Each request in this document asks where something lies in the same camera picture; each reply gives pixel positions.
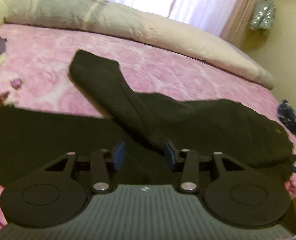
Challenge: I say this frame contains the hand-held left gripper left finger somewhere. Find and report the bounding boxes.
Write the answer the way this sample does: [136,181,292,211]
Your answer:
[45,141,126,194]

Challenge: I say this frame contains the black pants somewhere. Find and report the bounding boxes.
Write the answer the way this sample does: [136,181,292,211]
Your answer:
[0,49,294,198]

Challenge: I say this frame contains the shiny silver garment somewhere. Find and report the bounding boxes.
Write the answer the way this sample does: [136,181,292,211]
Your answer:
[249,0,276,32]

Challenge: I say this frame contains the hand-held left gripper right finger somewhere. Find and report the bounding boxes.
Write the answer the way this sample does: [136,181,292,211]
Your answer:
[164,141,246,194]

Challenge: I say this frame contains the pink floral bed sheet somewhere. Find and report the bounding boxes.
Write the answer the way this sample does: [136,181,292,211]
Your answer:
[0,24,296,233]

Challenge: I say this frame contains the grey and pink duvet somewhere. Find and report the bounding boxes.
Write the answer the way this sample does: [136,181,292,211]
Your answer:
[4,0,274,90]

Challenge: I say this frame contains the pink curtain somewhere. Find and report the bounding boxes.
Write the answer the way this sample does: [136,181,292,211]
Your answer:
[219,0,266,49]

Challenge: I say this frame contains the dark blue patterned cloth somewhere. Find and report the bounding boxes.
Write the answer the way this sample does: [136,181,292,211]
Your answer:
[278,99,296,148]

